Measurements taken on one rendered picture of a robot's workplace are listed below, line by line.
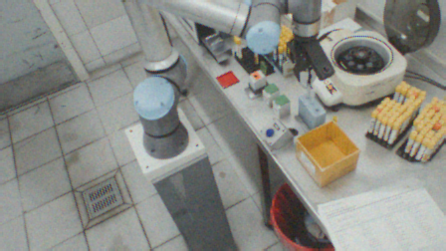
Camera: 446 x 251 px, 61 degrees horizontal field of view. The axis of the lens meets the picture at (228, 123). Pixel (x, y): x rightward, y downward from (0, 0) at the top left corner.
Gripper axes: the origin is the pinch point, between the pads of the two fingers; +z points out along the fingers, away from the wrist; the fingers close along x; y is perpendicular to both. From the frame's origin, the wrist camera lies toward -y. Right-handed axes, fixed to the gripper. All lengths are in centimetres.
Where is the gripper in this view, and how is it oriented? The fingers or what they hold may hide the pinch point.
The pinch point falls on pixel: (308, 86)
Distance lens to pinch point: 120.0
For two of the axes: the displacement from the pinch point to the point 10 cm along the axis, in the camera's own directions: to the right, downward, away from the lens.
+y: -3.8, -6.8, 6.3
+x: -9.2, 3.7, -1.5
